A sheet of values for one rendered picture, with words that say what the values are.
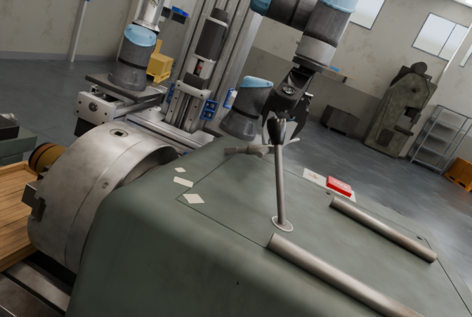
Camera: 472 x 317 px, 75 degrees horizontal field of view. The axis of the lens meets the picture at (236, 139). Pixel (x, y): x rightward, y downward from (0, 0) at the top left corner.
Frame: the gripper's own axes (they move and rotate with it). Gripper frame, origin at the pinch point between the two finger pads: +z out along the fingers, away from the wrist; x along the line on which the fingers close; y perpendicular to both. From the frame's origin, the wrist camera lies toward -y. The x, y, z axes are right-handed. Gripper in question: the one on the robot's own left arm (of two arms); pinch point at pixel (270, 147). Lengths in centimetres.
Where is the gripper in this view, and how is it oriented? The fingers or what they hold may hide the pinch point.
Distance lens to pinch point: 68.9
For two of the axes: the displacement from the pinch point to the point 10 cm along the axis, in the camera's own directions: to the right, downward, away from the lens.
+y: 2.9, -1.8, 9.4
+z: -3.7, 8.9, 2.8
